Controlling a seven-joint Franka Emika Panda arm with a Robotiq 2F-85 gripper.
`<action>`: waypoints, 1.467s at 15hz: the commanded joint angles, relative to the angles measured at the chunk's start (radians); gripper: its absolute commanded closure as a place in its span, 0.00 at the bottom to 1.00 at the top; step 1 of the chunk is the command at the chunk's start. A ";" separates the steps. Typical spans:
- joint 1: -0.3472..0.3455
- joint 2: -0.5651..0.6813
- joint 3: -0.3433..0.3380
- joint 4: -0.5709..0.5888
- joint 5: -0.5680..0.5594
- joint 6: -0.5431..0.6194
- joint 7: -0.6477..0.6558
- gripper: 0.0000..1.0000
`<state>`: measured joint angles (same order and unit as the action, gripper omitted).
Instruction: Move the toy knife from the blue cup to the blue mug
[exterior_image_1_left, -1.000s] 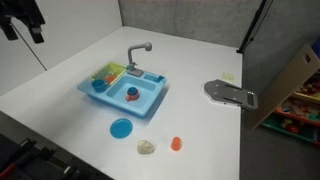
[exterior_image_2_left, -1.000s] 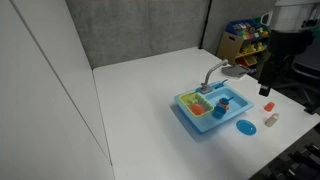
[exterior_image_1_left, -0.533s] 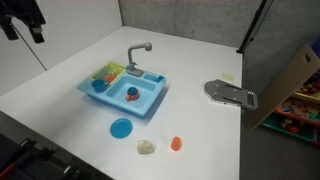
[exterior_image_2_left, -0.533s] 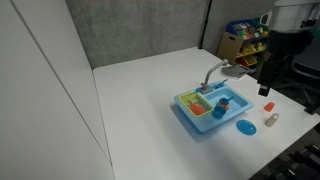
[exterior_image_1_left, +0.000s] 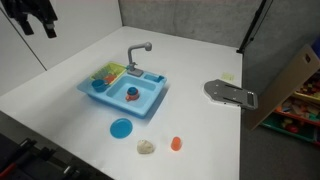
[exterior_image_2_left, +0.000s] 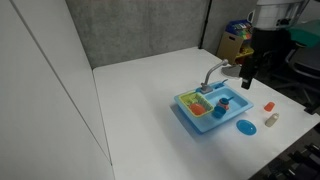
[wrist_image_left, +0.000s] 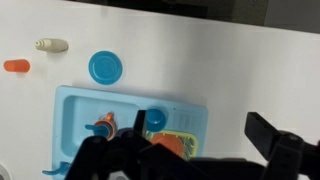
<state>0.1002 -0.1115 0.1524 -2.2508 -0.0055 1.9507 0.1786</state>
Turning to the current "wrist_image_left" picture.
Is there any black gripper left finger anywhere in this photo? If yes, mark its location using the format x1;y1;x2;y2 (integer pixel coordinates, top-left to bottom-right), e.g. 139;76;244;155
66;109;201;180

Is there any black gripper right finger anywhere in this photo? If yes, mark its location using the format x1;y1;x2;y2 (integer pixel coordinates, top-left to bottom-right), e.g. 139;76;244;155
244;111;320;180

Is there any blue toy knife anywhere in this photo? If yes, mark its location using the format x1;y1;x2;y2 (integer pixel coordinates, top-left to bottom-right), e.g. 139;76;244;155
84;123;108;133

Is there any small blue toy cup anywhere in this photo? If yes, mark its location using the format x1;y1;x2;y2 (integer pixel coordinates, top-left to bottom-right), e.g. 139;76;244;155
94;125;112;139

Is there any orange toy mug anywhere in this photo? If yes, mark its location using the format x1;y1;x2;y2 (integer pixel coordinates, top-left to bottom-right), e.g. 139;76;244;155
94;112;118;138

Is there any blue toy spoon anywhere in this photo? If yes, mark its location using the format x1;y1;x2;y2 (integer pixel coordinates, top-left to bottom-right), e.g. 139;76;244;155
41;161;72;176

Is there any light blue toy sink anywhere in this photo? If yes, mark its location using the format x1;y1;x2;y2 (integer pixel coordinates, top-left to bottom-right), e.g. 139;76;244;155
51;85;210;176

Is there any orange toy plate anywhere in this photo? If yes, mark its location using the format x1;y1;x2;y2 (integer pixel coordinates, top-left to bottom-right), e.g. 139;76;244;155
150;132;185;157

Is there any blue toy mug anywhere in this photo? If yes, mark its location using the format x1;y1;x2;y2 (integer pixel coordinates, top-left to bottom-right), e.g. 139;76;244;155
145;108;168;133

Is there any yellow toy dish rack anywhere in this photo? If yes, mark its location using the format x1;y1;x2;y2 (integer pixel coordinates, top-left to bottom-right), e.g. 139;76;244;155
145;129;200;160

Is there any blue toy plate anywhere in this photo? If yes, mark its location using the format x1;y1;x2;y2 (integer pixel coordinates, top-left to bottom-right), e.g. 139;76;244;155
88;50;124;86

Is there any beige toy bottle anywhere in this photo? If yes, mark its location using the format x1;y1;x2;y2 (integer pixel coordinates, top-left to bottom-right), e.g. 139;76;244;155
34;38;70;54

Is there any orange toy cup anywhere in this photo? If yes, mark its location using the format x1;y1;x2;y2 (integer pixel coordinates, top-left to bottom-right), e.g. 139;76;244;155
3;58;32;74

